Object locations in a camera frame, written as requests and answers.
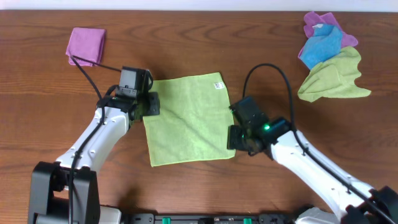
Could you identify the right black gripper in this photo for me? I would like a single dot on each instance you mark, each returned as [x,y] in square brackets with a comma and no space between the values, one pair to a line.
[234,137]

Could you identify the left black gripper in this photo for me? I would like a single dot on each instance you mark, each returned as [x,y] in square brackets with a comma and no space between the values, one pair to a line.
[152,104]

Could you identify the green microfiber cloth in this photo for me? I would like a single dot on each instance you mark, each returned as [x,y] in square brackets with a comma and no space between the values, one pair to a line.
[193,121]

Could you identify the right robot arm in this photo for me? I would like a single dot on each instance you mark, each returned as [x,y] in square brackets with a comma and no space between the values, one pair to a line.
[349,199]

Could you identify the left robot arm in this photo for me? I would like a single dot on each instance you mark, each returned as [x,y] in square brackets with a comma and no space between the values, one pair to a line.
[66,191]

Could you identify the folded purple cloth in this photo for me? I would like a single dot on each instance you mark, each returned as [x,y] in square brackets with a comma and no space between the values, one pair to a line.
[86,43]

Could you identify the crumpled green cloth on pile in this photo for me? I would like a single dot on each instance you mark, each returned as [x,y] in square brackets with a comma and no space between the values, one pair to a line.
[334,78]

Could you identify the crumpled blue cloth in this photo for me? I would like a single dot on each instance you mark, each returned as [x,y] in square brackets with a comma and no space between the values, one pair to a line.
[325,43]

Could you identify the crumpled purple cloth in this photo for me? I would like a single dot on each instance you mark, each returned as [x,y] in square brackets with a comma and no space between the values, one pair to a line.
[311,19]

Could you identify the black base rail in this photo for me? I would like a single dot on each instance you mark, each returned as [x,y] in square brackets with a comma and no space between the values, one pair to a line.
[150,218]

